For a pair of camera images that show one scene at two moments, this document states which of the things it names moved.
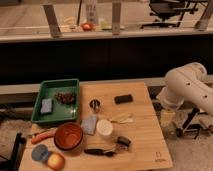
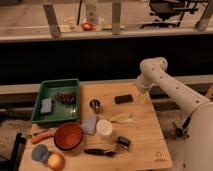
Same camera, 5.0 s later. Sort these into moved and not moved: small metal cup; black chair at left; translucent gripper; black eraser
Moved: translucent gripper
Not moved: black eraser; black chair at left; small metal cup
